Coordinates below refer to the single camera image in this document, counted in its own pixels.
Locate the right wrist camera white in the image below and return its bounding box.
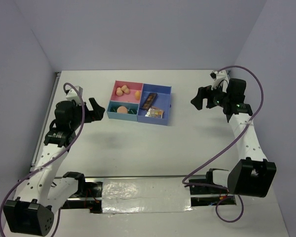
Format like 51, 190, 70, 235
210, 70, 229, 90

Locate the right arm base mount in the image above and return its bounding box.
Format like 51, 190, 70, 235
186, 171, 236, 207

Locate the peach round puff with ribbon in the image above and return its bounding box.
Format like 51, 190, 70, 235
117, 106, 128, 114

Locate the green puff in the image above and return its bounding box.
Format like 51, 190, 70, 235
110, 106, 118, 113
128, 109, 137, 115

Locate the brown eyeshadow palette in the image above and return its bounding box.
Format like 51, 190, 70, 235
141, 93, 157, 111

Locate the silver foil tape sheet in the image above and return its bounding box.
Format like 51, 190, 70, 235
102, 177, 192, 214

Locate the orange teardrop sponge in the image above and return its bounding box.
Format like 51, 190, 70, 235
134, 91, 141, 100

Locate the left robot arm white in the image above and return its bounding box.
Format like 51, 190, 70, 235
3, 98, 105, 237

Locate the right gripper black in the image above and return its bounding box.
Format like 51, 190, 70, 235
191, 80, 231, 110

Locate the beige gourd sponge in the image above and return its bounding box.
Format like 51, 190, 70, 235
116, 87, 123, 96
121, 85, 130, 94

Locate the light blue plastic bin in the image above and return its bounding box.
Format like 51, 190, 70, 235
107, 100, 139, 121

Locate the colourful eyeshadow palette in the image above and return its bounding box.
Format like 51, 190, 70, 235
148, 109, 164, 119

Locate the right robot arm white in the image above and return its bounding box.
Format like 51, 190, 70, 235
191, 79, 276, 198

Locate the pink plastic bin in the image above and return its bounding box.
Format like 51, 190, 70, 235
111, 80, 144, 104

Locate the purple plastic bin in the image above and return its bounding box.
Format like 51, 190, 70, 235
138, 83, 172, 126

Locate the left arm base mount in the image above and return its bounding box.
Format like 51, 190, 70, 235
61, 172, 103, 214

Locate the three-colour blush palette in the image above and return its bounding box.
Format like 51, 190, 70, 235
151, 106, 162, 110

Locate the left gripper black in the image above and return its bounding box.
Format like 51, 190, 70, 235
70, 98, 105, 130

